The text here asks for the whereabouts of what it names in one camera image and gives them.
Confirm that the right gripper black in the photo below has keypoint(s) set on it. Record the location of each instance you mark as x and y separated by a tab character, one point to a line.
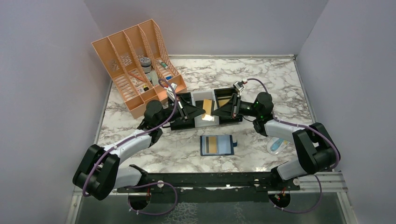
234	106

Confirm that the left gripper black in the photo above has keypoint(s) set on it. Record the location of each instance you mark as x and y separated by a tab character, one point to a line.
184	108

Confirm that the blue leather card holder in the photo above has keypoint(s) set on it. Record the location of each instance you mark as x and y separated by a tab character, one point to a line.
225	145

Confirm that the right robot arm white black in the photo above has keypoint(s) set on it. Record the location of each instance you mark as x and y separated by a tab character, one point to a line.
315	149

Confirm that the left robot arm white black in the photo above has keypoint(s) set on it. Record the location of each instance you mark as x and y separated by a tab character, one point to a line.
98	173

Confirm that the gold credit card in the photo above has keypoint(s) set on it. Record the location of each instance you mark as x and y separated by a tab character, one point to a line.
222	101

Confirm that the black credit card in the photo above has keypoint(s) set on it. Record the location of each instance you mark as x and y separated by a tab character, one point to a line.
199	103

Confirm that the left black plastic bin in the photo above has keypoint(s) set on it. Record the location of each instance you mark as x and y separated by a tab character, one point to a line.
176	123

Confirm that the black plastic bin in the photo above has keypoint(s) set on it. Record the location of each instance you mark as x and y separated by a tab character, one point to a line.
176	123
222	96

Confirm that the right black plastic bin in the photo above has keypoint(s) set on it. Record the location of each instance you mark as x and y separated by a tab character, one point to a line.
222	96

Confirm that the green white marker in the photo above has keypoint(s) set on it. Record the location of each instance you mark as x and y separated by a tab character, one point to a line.
163	64

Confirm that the clear blue plastic case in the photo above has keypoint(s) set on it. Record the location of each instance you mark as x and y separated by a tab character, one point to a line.
276	145

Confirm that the grey round tape roll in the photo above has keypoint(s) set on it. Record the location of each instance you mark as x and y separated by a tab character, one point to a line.
146	64

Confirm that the orange pencil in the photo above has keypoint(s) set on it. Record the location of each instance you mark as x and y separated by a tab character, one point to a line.
137	76

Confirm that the orange plastic file organizer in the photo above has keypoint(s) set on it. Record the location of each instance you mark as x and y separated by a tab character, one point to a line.
120	53

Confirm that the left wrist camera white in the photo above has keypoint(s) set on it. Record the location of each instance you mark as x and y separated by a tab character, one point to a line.
171	91

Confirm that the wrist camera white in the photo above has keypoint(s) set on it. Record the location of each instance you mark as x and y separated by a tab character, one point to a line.
239	86
171	91

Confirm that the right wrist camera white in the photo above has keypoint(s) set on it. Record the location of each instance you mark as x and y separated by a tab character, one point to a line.
239	86

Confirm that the black metal base rail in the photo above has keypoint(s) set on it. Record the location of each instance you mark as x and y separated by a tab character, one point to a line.
208	187

